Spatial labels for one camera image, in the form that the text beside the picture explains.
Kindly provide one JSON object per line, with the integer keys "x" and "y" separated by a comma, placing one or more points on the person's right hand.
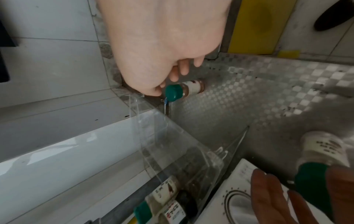
{"x": 155, "y": 43}

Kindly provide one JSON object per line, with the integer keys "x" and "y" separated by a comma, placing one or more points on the person's left hand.
{"x": 343, "y": 196}

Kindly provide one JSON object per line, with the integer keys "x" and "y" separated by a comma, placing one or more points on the green-capped spice bottle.
{"x": 323, "y": 148}
{"x": 190, "y": 87}
{"x": 163, "y": 189}
{"x": 172, "y": 211}

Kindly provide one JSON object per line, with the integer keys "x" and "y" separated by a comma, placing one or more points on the person's black shoe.
{"x": 334, "y": 18}

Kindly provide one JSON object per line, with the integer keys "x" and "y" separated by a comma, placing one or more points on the clear acrylic organizer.
{"x": 155, "y": 131}

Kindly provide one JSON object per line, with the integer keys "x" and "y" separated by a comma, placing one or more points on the white microwave oven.
{"x": 240, "y": 177}

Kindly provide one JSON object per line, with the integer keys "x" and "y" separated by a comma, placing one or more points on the yellow cabinet front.
{"x": 257, "y": 21}

